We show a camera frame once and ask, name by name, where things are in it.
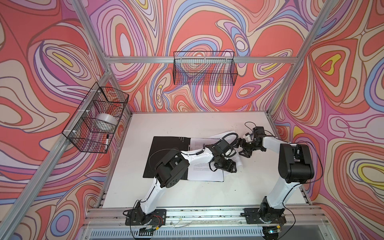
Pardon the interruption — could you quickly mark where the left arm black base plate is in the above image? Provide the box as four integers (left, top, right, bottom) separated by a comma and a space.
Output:
123, 209, 167, 227

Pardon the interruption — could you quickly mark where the black wire basket at back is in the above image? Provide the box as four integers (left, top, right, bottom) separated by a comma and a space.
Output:
173, 50, 238, 86

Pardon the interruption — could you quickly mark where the green circuit board left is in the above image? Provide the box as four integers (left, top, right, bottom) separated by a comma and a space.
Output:
139, 227, 159, 236

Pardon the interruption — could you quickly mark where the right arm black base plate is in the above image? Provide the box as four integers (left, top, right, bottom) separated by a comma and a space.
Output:
240, 208, 287, 225

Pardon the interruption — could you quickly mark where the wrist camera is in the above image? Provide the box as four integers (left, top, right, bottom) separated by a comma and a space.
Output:
215, 140, 232, 156
243, 133, 254, 143

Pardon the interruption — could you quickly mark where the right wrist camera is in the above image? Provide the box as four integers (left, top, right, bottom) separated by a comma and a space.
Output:
243, 133, 254, 143

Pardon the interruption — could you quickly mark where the black wire basket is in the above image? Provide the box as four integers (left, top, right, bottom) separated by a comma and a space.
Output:
173, 50, 238, 86
62, 83, 129, 154

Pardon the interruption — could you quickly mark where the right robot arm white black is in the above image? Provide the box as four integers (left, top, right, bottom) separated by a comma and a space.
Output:
235, 127, 315, 223

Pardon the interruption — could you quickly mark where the green circuit board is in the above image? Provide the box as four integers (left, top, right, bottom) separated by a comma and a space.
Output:
139, 227, 159, 236
263, 226, 282, 235

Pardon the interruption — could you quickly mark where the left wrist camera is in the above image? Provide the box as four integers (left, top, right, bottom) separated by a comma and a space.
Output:
215, 140, 232, 156

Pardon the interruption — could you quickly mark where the orange and black folder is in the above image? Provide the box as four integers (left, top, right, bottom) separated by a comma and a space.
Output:
142, 135, 225, 183

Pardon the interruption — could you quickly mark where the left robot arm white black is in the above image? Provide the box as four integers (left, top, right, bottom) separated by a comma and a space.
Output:
127, 139, 237, 226

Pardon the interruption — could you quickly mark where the green circuit board right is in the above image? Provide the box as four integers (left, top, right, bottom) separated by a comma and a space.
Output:
263, 226, 282, 235

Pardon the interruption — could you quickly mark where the printed paper sheet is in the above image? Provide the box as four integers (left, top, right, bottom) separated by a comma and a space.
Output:
210, 131, 243, 167
187, 138, 224, 182

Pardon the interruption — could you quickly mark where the black wire basket on left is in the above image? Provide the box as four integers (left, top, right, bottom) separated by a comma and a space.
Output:
62, 83, 129, 154

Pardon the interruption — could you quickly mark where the black marker in basket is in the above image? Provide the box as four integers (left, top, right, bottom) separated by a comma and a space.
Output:
105, 134, 110, 149

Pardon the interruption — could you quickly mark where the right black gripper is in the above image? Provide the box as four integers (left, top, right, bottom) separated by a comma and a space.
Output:
231, 137, 266, 158

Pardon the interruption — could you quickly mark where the white tape roll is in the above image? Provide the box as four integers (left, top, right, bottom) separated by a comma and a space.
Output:
95, 113, 118, 133

